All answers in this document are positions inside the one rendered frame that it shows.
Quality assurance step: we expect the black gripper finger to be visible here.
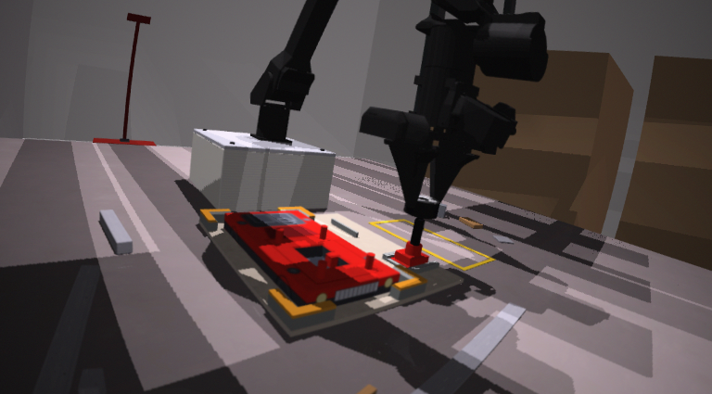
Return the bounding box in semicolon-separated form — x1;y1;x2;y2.
430;146;480;203
384;139;440;209

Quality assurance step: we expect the yellow rectangular outline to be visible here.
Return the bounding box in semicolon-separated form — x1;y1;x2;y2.
369;219;495;271

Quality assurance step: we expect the thin orange rod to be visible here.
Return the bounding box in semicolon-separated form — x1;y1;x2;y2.
358;385;377;394

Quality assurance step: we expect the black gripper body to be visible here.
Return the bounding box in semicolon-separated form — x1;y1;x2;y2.
359;67;497;155

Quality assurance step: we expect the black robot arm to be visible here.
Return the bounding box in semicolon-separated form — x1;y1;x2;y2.
250;0;549;148

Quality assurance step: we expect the black rubber tyre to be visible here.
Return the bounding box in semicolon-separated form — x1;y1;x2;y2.
403;195;440;220

